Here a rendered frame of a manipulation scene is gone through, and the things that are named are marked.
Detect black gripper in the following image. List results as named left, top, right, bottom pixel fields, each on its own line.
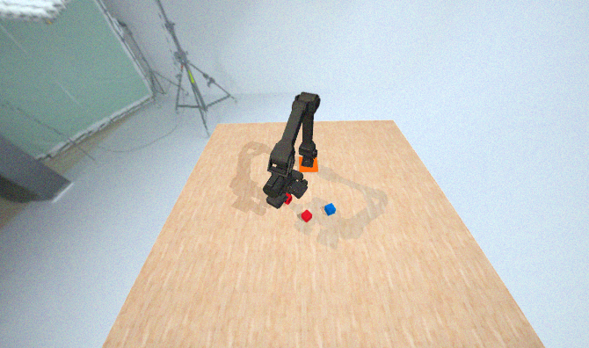
left=266, top=170, right=303, bottom=209

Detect blue cube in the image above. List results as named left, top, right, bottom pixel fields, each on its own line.
left=324, top=203, right=336, bottom=216

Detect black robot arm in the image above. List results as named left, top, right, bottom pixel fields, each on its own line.
left=263, top=92, right=321, bottom=199

